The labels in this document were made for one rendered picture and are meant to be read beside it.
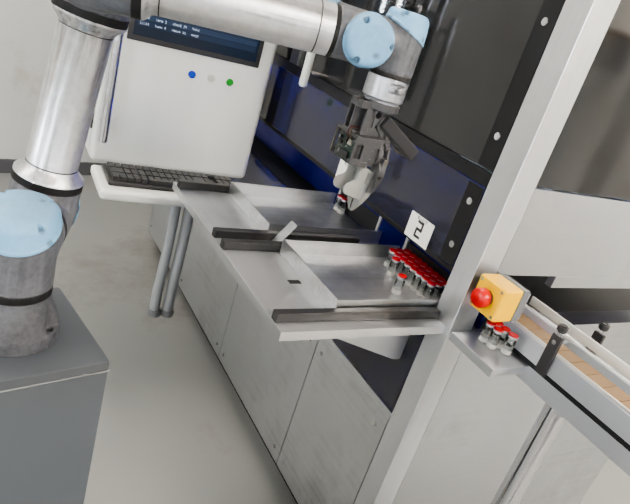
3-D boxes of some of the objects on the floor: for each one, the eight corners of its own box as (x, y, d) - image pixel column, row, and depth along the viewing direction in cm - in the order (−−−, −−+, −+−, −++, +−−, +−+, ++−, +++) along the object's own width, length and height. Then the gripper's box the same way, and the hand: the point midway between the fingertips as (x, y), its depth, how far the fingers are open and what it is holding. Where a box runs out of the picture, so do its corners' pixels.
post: (339, 577, 169) (759, -384, 89) (350, 597, 165) (802, -398, 84) (319, 583, 166) (737, -411, 85) (330, 603, 161) (782, -427, 81)
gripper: (345, 88, 108) (311, 197, 116) (372, 103, 101) (334, 217, 110) (382, 97, 113) (347, 200, 121) (411, 111, 106) (372, 220, 114)
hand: (355, 203), depth 116 cm, fingers closed
